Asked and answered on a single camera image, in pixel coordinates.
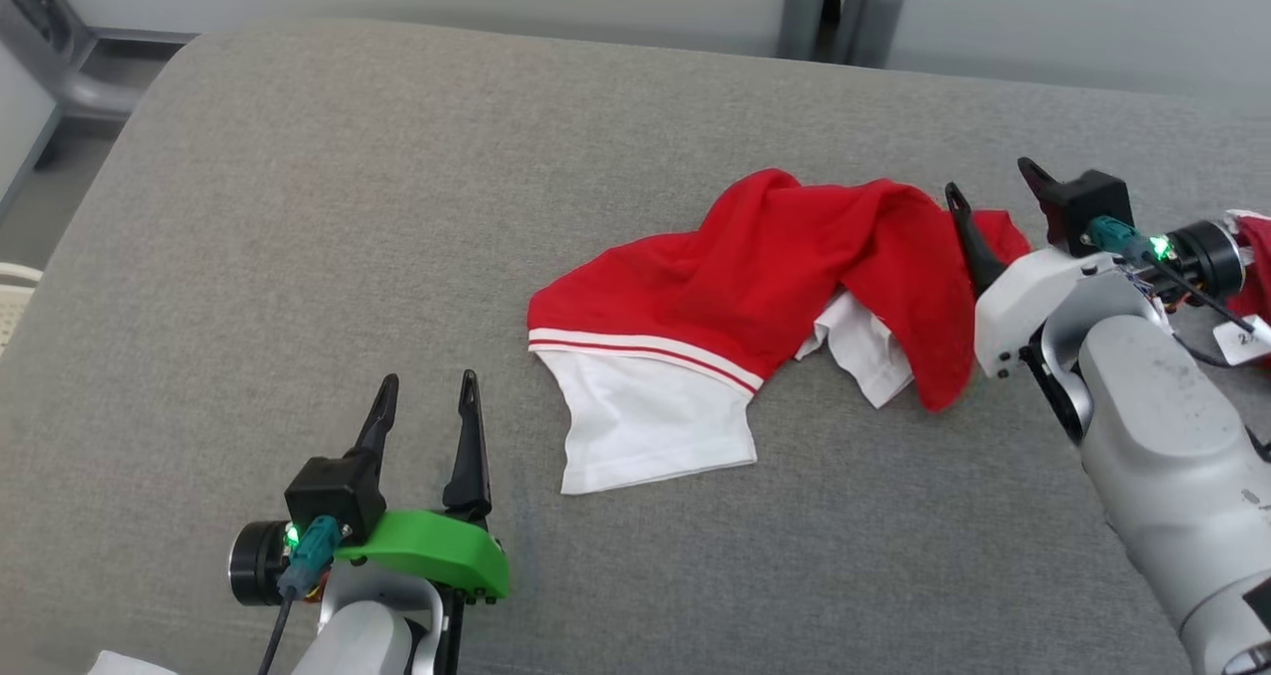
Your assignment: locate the red shorts white trim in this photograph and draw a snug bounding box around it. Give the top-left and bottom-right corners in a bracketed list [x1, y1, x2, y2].
[1226, 210, 1271, 363]

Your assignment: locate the thin black loop cable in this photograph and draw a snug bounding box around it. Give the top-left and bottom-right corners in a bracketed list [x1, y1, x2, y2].
[1172, 333, 1271, 458]

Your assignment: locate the white cable label tag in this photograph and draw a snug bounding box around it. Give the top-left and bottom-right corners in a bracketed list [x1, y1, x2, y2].
[1213, 315, 1271, 366]

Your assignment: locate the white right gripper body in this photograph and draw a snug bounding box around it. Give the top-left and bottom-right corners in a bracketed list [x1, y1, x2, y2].
[973, 220, 1245, 378]

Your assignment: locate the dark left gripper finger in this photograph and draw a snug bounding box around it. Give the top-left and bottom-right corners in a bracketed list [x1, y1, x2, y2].
[443, 369, 493, 519]
[348, 374, 400, 463]

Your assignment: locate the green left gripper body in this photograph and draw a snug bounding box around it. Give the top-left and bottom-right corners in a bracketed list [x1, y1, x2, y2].
[228, 509, 510, 675]

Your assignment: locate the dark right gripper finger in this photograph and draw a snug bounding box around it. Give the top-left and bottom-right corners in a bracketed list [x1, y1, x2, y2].
[944, 182, 1006, 294]
[1018, 157, 1063, 214]

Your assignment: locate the white plastic basket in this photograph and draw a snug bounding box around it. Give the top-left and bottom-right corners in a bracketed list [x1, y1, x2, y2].
[0, 262, 45, 353]

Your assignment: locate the grey metal frame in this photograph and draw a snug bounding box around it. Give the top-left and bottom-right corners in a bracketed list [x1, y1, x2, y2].
[0, 0, 195, 195]

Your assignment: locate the grey metal partition post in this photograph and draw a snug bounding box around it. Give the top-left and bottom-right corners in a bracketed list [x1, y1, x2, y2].
[777, 0, 907, 68]

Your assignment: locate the grey fabric sofa seat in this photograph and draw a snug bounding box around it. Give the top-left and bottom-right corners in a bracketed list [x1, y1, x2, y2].
[0, 18, 1271, 675]

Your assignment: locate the red jersey number 23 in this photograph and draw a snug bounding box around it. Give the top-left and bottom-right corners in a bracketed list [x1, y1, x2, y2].
[526, 167, 1034, 495]

